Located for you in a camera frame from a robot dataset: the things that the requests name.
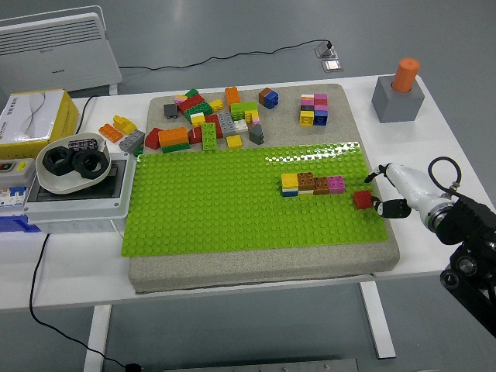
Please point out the white panel heater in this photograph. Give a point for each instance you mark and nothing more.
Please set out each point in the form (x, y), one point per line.
(58, 50)

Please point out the black hex nut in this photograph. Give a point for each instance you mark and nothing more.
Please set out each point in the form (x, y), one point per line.
(52, 166)
(79, 168)

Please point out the red square brick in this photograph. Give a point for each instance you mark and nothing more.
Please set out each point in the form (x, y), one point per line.
(363, 200)

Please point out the grey circuit breaker box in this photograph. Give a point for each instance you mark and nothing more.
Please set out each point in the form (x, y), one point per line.
(15, 182)

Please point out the brown square brick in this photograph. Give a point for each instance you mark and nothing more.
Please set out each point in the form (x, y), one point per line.
(321, 186)
(264, 97)
(306, 180)

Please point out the metal floor socket plate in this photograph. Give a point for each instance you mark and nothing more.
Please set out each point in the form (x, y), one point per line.
(332, 66)

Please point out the small green brick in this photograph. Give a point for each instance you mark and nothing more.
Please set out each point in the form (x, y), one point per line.
(191, 93)

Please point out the grey junction box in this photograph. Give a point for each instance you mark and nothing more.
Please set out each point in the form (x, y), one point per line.
(77, 215)

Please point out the metal floor socket with plug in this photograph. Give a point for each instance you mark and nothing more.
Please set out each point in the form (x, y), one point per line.
(327, 50)

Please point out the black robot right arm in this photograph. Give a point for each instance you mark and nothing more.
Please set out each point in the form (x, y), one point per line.
(472, 221)

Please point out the small green piece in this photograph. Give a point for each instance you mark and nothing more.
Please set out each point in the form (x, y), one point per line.
(138, 152)

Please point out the large red brick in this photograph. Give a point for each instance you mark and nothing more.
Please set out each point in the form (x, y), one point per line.
(190, 104)

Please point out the yellow white tissue box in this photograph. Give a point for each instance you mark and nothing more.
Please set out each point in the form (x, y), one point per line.
(31, 116)

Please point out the dark grey slope brick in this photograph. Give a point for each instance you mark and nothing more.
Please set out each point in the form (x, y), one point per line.
(256, 134)

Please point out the long lime green brick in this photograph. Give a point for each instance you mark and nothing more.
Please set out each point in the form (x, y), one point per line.
(209, 136)

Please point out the orange cylinder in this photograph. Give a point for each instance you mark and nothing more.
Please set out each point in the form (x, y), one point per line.
(405, 73)

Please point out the white table leg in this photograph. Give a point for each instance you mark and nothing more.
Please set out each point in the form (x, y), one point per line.
(97, 337)
(377, 321)

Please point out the small dark purple part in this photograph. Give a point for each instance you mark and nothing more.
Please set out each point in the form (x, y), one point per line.
(82, 144)

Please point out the yellow white brick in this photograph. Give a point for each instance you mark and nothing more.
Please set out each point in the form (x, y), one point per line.
(197, 119)

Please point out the green flat brick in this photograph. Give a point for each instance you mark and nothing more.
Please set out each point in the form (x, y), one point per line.
(176, 148)

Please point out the white shallow bowl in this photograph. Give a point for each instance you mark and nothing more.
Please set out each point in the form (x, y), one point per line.
(58, 186)

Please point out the grey-brown mat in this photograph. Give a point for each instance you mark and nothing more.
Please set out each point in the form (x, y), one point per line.
(248, 267)

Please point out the red slope brick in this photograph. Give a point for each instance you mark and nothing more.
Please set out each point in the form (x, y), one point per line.
(152, 138)

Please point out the green studded baseplate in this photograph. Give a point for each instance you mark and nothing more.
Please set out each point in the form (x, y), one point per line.
(213, 201)

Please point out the small yellow pink brick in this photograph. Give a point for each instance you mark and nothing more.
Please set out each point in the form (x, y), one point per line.
(180, 98)

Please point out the white orange thin brick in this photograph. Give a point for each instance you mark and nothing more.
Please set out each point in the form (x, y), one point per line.
(307, 97)

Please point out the yellow square brick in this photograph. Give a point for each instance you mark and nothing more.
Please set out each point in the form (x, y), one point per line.
(216, 105)
(234, 142)
(289, 181)
(307, 118)

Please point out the black square brick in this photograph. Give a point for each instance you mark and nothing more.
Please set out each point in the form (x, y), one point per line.
(307, 108)

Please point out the light grey brick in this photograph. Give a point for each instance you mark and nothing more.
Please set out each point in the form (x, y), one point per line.
(131, 140)
(226, 123)

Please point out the large orange brick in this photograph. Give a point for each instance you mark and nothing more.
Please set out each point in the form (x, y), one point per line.
(173, 136)

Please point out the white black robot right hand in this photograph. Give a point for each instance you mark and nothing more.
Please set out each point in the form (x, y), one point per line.
(407, 186)

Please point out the magenta square brick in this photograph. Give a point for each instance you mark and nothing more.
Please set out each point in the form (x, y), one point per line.
(321, 108)

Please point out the yellow slope brick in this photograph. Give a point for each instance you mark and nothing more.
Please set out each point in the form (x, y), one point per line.
(125, 125)

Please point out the grey square block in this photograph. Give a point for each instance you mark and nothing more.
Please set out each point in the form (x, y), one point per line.
(395, 106)

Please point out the pink square brick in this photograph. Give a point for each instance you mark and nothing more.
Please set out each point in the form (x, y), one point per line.
(336, 184)
(321, 98)

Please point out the thin blue brick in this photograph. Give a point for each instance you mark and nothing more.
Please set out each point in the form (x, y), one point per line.
(290, 194)

